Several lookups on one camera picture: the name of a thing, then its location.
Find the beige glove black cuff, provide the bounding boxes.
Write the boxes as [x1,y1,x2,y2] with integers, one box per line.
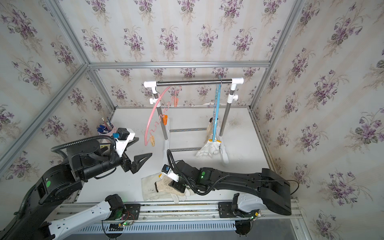
[155,174,194,204]
[205,118,219,143]

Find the white glove yellow cuff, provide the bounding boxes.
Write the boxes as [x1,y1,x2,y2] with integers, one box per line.
[195,139,221,158]

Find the blue wavy hanger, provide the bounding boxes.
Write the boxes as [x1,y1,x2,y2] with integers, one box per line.
[212,78,222,142]

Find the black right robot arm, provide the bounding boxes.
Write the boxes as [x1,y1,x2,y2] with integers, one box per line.
[167,150,292,216]

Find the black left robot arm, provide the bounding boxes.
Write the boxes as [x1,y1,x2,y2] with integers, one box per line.
[1,136,152,240]

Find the pink wavy hanger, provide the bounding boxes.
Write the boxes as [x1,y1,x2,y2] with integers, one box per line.
[143,86,178,147]

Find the tan plastic clothespin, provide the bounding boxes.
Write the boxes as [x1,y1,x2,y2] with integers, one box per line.
[150,136,156,147]

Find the pink metal pen bucket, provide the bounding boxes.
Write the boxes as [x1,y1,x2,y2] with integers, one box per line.
[105,127,117,137]

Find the blue pens in bucket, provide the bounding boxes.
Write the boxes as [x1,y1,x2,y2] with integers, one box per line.
[97,118,114,134]

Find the white steel drying rack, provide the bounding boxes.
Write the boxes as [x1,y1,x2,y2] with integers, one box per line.
[143,77,245,167]

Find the orange plastic clothespin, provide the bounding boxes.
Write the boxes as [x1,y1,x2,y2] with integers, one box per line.
[162,115,168,126]

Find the salmon plastic clothespin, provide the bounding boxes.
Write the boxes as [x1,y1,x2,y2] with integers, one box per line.
[172,96,179,107]

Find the small circuit board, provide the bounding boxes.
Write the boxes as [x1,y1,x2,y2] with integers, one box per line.
[108,221,134,232]

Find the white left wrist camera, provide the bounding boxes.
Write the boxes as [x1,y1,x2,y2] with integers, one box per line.
[113,128,136,158]

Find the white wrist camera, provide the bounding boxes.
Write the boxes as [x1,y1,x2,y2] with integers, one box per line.
[113,128,136,158]
[162,165,179,182]

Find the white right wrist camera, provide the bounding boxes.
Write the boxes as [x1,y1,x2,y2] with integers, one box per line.
[162,165,179,182]

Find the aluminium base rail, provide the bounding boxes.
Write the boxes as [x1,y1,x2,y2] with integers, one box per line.
[52,199,302,235]

